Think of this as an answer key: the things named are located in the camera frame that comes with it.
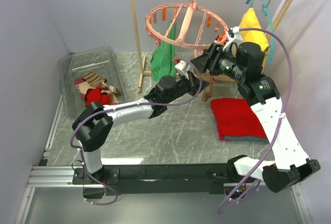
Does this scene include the pink round clip hanger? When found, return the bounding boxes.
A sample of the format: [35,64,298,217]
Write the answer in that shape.
[145,0,228,57]

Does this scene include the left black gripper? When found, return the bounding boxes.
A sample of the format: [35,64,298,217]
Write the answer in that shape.
[165,71,210,105]

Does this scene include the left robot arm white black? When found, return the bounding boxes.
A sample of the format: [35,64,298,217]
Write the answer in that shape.
[72,74,209,184]

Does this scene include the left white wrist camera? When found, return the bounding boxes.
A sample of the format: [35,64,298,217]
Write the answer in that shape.
[173,57,192,79]

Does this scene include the red sock front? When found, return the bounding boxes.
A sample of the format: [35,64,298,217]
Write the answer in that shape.
[85,88,111,108]

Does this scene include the red folded towel stack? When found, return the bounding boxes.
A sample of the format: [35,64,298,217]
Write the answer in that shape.
[210,98,268,142]

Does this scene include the teal plastic hanger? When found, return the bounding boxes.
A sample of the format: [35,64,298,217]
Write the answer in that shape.
[246,0,275,64]

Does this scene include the brown sock pair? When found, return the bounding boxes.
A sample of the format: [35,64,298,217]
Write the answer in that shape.
[82,71,107,85]

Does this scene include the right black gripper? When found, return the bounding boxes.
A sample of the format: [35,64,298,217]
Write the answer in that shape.
[189,42,246,82]

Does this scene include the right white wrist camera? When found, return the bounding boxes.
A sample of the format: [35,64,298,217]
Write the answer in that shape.
[222,26,243,51]

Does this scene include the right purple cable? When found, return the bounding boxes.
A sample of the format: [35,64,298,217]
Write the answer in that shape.
[216,27,293,215]

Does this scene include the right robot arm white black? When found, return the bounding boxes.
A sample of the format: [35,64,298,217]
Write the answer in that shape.
[191,42,321,193]

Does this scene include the black base bar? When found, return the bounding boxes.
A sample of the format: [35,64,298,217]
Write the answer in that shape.
[72,163,243,195]

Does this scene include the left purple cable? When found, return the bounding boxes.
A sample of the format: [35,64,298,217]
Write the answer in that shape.
[70,57,203,206]

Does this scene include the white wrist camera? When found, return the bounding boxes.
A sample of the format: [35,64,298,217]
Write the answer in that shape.
[222,26,243,51]
[173,57,192,79]

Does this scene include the green hanging cloth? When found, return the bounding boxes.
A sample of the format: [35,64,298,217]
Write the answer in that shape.
[150,20,178,82]

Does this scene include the clear plastic bin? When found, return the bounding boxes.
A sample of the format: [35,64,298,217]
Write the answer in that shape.
[58,46,127,120]

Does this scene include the yellow hanging cloth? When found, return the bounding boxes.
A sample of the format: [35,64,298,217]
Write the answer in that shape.
[236,7,269,67]

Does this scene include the purple cable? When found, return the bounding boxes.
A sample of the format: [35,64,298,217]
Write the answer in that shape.
[216,27,293,215]
[70,57,203,206]

